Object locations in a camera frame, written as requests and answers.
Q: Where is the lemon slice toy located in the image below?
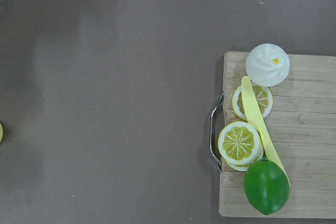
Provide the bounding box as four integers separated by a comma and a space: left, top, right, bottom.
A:
232, 83, 273, 121
217, 121, 264, 172

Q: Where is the metal cutting board handle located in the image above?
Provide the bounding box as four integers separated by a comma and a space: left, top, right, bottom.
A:
209, 93, 225, 173

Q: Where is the white steamed bun toy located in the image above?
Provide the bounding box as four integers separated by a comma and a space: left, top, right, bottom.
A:
245, 44, 290, 87

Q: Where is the upper lemon slice toy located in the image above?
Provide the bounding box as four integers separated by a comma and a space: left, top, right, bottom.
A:
232, 83, 273, 121

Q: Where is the green lime toy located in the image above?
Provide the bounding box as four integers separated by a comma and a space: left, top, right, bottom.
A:
244, 158, 290, 215

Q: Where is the lower lemon slice toy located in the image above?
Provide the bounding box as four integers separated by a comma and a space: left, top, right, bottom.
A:
217, 121, 264, 172

